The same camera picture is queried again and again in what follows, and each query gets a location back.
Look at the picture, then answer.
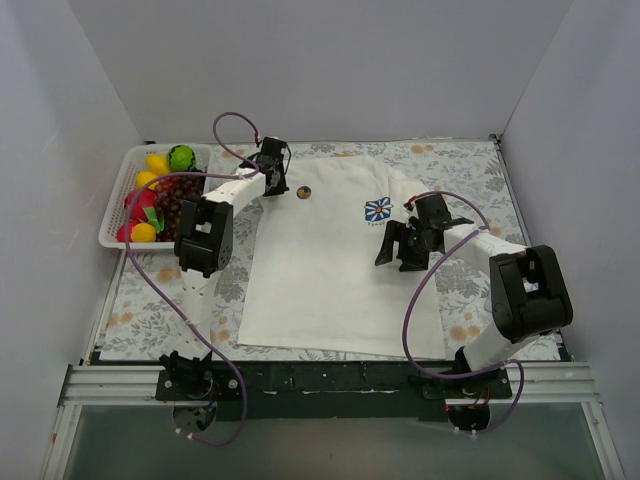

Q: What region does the white t-shirt with flower print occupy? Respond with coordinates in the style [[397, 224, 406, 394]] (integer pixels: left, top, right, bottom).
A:
[[238, 156, 426, 357]]

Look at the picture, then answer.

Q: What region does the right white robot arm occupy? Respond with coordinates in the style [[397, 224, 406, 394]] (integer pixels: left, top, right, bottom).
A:
[[375, 192, 574, 398]]

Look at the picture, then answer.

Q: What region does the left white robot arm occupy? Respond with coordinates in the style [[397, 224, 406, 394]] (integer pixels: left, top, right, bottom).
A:
[[161, 137, 291, 400]]

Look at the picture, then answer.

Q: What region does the green toy watermelon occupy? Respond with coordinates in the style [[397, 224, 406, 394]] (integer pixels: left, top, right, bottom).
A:
[[166, 145, 196, 172]]

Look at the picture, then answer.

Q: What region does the purple toy grape bunch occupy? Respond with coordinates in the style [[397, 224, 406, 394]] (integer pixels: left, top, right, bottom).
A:
[[154, 176, 205, 242]]

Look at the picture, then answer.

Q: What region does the yellow toy lemon upper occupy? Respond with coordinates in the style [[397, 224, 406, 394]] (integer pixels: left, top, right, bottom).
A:
[[146, 154, 171, 176]]

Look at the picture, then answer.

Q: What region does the yellow toy lemon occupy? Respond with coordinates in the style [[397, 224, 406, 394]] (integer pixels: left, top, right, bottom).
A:
[[146, 154, 171, 176], [136, 171, 158, 190]]

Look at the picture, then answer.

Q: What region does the yellow toy lemon lower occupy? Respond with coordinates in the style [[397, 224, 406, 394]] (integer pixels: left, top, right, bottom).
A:
[[136, 171, 158, 190]]

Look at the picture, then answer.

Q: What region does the red toy dragon fruit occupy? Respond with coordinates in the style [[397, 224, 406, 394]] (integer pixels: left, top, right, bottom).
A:
[[124, 188, 156, 222]]

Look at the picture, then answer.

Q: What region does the white plastic fruit basket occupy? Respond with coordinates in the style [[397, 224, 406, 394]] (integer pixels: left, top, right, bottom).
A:
[[98, 143, 215, 251]]

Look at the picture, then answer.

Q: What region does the red yellow toy mango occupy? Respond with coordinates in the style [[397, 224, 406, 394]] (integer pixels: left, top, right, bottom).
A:
[[116, 221, 156, 243]]

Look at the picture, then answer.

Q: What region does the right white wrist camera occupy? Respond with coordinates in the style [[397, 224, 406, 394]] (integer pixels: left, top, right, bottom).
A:
[[404, 197, 425, 229]]

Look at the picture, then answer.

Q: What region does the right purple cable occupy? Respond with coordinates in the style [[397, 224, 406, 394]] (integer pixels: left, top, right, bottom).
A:
[[402, 189, 526, 435]]

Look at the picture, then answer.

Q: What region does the purple cable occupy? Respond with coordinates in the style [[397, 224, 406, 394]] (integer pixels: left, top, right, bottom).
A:
[[123, 111, 263, 447], [402, 189, 526, 435]]

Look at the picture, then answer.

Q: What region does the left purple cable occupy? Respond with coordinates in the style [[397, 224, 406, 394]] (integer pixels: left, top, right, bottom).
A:
[[123, 111, 263, 447]]

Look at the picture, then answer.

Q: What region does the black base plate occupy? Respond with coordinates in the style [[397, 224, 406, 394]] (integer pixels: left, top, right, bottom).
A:
[[154, 360, 512, 422]]

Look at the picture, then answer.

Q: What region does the aluminium frame rail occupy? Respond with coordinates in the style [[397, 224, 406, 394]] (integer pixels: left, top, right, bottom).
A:
[[58, 362, 601, 406]]

